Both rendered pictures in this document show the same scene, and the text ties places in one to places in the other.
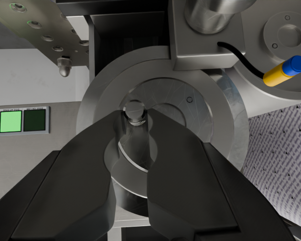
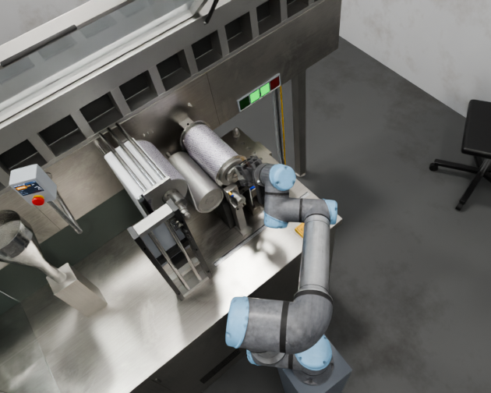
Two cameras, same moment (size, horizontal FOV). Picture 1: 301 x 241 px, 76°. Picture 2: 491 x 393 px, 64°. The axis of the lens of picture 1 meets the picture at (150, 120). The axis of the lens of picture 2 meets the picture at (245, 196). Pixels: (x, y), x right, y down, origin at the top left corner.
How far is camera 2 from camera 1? 1.41 m
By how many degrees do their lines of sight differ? 53
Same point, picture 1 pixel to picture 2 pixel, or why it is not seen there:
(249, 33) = (217, 196)
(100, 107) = not seen: hidden behind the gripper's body
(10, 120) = (255, 96)
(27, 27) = (256, 150)
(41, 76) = not seen: hidden behind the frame
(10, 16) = (262, 154)
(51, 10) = not seen: hidden behind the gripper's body
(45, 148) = (237, 92)
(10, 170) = (251, 73)
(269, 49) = (214, 196)
